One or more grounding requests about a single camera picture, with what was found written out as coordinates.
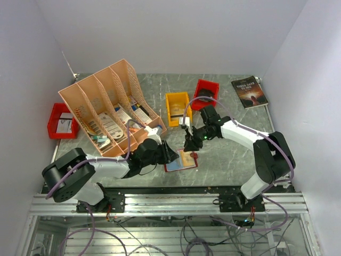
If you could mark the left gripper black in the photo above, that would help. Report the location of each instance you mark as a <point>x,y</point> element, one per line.
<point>169,154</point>

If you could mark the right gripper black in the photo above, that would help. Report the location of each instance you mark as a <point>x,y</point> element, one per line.
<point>191,142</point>

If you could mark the red card holder wallet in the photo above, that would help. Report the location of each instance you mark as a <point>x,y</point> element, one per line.
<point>175,165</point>

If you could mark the yellow plastic bin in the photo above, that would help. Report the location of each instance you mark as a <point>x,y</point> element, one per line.
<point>178,97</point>

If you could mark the black credit card stack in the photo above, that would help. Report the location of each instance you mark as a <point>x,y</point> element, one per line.
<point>206,95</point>

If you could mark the pink file organizer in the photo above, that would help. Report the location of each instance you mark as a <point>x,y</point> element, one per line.
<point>110,102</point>

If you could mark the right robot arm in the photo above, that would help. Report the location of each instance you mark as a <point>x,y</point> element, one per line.
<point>273,158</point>

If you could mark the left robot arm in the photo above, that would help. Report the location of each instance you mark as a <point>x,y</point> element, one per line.
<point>73,175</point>

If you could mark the gold card in bin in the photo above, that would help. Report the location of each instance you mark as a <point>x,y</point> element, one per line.
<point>176,110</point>

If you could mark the red bin with cards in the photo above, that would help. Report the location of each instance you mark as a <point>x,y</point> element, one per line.
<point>197,104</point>

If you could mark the white cards in left bin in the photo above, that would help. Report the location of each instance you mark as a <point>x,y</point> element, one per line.
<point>64,123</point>

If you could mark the dark paperback book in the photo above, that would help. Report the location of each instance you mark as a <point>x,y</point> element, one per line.
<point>250,92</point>

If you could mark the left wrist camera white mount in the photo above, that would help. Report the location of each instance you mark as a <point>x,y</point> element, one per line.
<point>154,134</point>

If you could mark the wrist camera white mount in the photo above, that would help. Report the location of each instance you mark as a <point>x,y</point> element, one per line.
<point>154,134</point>
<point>185,123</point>

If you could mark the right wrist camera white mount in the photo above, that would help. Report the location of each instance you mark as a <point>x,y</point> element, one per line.
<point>185,123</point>

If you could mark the aluminium mounting rail frame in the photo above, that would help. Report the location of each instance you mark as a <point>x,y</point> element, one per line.
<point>158,202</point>

